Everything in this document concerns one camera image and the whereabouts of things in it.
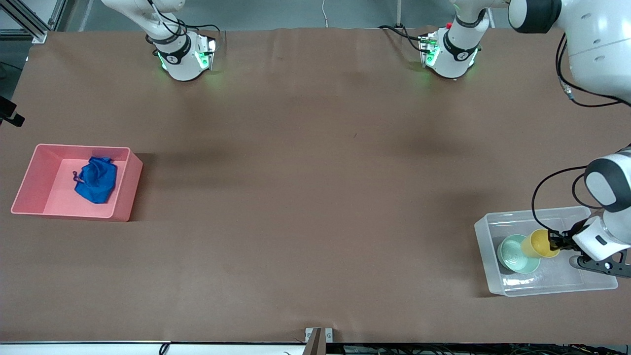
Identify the yellow plastic cup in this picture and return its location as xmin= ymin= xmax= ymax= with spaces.
xmin=521 ymin=229 xmax=561 ymax=259

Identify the mint green bowl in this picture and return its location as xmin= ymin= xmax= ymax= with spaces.
xmin=497 ymin=234 xmax=541 ymax=275

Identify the blue cloth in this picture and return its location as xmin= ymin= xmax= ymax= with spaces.
xmin=73 ymin=157 xmax=118 ymax=205

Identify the clear plastic box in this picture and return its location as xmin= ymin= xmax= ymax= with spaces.
xmin=474 ymin=206 xmax=619 ymax=297

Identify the pink plastic box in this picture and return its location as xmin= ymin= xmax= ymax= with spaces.
xmin=11 ymin=143 xmax=144 ymax=222

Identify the brown table cover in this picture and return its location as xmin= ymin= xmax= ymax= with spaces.
xmin=0 ymin=27 xmax=631 ymax=344

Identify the white table edge strip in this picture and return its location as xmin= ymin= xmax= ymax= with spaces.
xmin=0 ymin=341 xmax=306 ymax=355

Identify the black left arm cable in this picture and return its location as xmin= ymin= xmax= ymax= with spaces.
xmin=531 ymin=32 xmax=631 ymax=232

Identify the aluminium frame profile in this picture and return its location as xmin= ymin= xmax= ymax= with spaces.
xmin=0 ymin=0 xmax=67 ymax=44

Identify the metal table bracket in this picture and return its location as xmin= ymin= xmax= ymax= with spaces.
xmin=305 ymin=327 xmax=334 ymax=355

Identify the black left base cable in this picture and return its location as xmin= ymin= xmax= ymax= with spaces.
xmin=377 ymin=25 xmax=429 ymax=52

